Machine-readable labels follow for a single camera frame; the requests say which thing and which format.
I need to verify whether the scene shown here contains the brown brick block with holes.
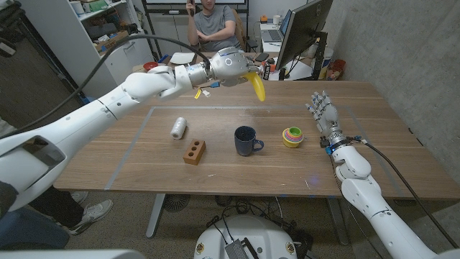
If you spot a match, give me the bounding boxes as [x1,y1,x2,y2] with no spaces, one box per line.
[183,139,207,166]

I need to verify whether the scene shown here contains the white shelf cabinet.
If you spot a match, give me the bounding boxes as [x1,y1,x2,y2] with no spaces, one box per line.
[16,0,155,112]

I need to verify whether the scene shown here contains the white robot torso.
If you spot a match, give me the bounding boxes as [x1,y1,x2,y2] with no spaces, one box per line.
[193,214,298,259]

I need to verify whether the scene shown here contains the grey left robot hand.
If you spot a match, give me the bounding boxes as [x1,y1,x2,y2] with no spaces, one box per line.
[209,46,260,88]

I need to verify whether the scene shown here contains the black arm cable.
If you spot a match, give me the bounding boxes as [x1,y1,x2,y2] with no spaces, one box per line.
[354,136,460,249]
[0,34,213,141]

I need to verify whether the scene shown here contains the grey table leg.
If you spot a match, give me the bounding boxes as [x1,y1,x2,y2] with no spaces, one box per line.
[326,196,350,246]
[145,194,166,239]

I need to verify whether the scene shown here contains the dark blue mug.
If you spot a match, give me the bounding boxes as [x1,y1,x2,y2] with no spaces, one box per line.
[234,125,265,157]

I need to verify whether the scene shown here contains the standing person in dark trousers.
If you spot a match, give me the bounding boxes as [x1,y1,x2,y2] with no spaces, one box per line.
[0,1,114,251]

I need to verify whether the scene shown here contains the white plate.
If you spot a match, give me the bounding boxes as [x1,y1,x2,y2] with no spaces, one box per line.
[169,52,196,65]

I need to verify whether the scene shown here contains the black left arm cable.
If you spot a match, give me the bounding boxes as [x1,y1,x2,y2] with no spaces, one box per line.
[0,34,213,141]

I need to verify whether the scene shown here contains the seated person in grey shirt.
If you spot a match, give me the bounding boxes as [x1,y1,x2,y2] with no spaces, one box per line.
[185,0,242,53]

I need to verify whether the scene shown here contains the red basket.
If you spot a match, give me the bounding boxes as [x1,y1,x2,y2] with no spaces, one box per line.
[326,59,346,81]

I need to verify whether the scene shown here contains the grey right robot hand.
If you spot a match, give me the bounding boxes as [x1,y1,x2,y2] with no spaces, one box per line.
[305,90,348,145]

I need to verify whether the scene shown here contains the yellow toy banana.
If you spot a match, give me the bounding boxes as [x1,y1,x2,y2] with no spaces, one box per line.
[242,71,267,102]

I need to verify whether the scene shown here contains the silver laptop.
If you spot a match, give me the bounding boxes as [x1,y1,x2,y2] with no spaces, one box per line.
[260,9,293,43]

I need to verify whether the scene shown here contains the brown wooden chair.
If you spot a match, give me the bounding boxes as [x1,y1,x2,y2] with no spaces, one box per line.
[231,9,259,53]

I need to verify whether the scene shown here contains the black computer monitor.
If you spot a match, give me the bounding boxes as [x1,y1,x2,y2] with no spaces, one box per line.
[275,0,334,71]

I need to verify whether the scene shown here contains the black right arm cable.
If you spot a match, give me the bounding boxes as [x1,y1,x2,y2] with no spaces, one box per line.
[354,136,460,249]

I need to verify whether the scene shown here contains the cardboard box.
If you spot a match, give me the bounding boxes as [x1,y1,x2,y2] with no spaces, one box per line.
[93,30,131,55]

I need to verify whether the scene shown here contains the white thread spool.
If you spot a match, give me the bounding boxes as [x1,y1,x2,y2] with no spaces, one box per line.
[170,117,188,140]

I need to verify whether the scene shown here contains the rainbow stacking cups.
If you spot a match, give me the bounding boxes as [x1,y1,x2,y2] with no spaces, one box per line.
[282,126,304,149]

